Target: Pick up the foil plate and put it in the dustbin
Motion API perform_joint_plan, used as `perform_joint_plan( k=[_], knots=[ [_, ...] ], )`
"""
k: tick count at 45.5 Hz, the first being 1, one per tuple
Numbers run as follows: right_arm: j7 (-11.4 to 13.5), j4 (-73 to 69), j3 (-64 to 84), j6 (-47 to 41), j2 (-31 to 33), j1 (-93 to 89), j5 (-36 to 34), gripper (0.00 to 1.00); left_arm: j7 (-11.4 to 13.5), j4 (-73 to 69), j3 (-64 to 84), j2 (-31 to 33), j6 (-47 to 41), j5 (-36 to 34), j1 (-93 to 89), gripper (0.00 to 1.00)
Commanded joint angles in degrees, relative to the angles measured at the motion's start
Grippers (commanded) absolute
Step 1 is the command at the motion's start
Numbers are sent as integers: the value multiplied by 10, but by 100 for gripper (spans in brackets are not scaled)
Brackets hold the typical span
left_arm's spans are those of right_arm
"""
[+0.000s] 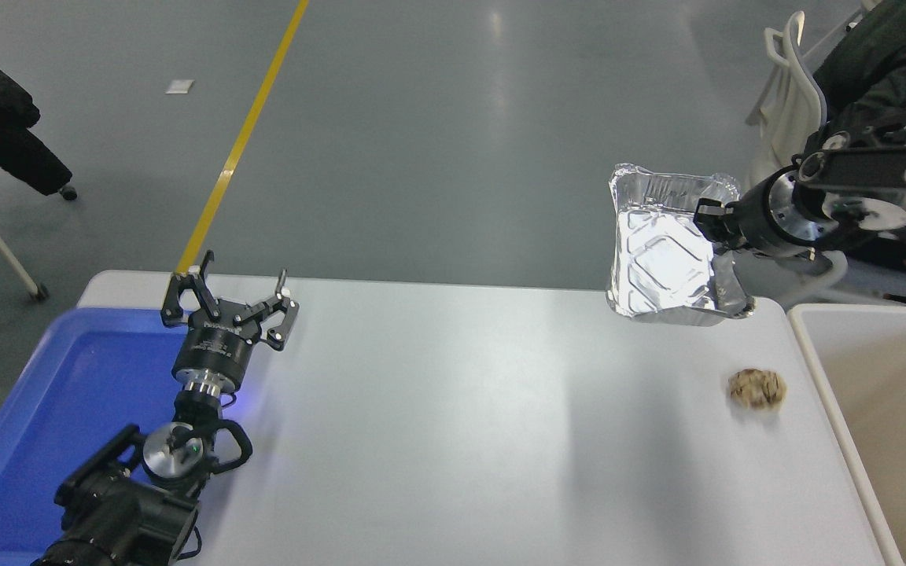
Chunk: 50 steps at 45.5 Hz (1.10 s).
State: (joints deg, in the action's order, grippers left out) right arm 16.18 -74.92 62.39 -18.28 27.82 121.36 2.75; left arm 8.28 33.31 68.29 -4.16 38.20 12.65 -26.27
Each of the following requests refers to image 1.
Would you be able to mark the silver foil tray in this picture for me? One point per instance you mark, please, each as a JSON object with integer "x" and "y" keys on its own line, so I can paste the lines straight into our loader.
{"x": 661, "y": 251}

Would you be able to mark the white plastic chair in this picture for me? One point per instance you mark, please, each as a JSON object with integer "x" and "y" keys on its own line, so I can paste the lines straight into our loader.
{"x": 795, "y": 102}

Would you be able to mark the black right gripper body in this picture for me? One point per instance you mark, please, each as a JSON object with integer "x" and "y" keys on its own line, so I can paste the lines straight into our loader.
{"x": 750, "y": 220}

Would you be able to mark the white rolling chair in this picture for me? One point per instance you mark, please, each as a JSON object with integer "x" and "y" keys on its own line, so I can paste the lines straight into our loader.
{"x": 9, "y": 259}

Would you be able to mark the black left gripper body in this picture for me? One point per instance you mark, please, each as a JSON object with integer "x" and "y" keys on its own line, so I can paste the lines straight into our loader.
{"x": 213, "y": 350}

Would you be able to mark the crumpled tan paper ball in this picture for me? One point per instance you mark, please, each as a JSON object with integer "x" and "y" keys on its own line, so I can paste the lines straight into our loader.
{"x": 757, "y": 388}

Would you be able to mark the white paper scrap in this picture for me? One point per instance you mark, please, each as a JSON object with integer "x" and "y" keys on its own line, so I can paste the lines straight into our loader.
{"x": 179, "y": 86}

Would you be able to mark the large pale bin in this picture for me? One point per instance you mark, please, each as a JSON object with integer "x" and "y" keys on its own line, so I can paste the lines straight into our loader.
{"x": 901, "y": 440}

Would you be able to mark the blue plastic tray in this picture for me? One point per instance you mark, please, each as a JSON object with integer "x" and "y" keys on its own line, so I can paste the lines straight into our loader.
{"x": 60, "y": 409}

